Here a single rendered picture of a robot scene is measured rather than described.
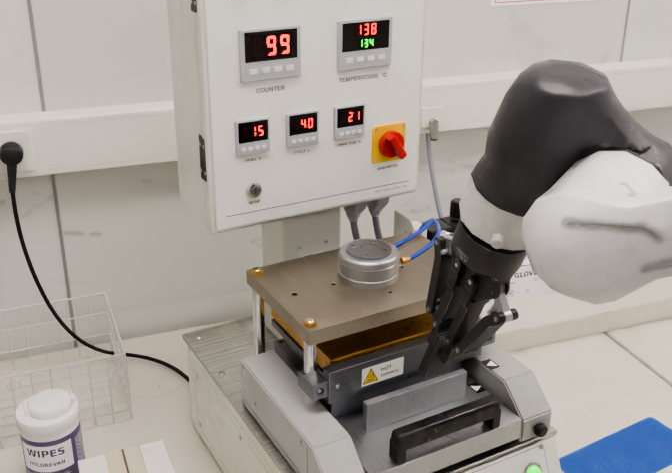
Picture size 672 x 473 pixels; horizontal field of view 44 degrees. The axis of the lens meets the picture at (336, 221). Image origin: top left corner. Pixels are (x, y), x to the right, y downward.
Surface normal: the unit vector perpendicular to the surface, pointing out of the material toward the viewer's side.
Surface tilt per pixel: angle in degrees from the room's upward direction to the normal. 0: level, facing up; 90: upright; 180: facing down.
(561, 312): 0
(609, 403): 0
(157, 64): 90
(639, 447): 0
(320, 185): 90
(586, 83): 22
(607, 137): 93
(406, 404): 90
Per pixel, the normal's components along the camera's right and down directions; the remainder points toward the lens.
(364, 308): 0.01, -0.92
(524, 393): 0.33, -0.47
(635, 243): -0.30, 0.40
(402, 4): 0.49, 0.35
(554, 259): -0.66, 0.41
